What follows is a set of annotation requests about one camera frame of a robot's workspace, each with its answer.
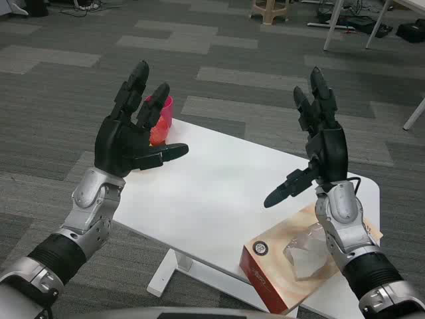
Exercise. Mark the white power strip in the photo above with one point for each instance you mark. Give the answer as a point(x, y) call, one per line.
point(88, 6)

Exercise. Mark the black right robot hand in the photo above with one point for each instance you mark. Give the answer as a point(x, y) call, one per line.
point(332, 153)

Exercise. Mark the red apple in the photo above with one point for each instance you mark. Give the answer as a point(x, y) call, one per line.
point(159, 131)

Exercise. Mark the beige plastic stool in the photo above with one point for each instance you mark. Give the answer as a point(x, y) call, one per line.
point(269, 11)

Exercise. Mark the silver robot chest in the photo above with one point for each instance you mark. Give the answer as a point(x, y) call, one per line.
point(199, 314)

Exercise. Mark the pink plastic cup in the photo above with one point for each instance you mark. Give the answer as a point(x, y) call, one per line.
point(167, 109)

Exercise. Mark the white desk foot bar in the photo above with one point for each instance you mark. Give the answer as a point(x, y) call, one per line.
point(318, 24)

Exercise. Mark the beige and red tissue box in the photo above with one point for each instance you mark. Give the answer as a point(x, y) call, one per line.
point(275, 262)

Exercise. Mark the white tissue sheet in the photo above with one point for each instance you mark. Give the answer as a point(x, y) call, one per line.
point(307, 259)

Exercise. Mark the black equipment case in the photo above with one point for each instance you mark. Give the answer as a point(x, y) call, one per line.
point(358, 23)
point(411, 31)

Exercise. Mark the white table base frame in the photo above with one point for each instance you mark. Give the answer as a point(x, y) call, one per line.
point(169, 269)

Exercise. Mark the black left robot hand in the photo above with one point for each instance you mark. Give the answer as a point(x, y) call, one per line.
point(116, 146)

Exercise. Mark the white desk leg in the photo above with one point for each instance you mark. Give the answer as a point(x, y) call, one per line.
point(333, 26)
point(376, 26)
point(415, 114)

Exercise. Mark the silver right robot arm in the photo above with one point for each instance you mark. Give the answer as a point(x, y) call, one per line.
point(345, 212)

